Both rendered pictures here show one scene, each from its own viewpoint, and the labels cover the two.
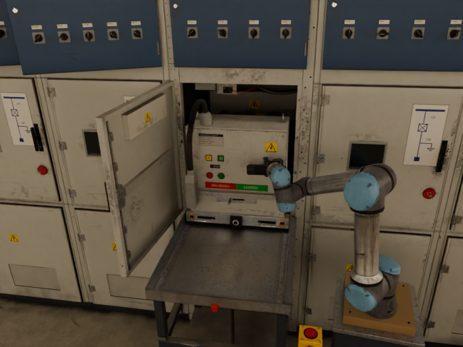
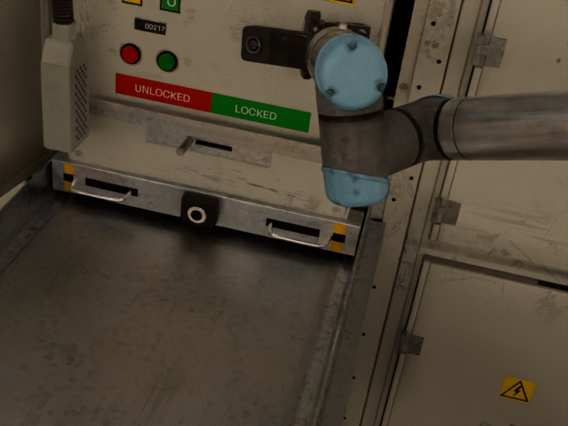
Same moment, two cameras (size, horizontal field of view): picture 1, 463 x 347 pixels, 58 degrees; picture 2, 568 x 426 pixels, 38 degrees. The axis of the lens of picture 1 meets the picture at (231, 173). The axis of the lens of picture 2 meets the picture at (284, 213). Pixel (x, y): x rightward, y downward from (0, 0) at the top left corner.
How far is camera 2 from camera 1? 80 cm
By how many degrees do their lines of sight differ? 7
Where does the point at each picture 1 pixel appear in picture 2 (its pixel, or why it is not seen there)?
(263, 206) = (288, 178)
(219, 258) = (118, 322)
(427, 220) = not seen: outside the picture
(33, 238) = not seen: outside the picture
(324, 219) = (466, 244)
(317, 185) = (480, 126)
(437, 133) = not seen: outside the picture
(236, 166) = (218, 37)
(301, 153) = (433, 26)
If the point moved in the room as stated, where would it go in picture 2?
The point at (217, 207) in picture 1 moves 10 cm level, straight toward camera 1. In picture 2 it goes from (148, 161) to (139, 191)
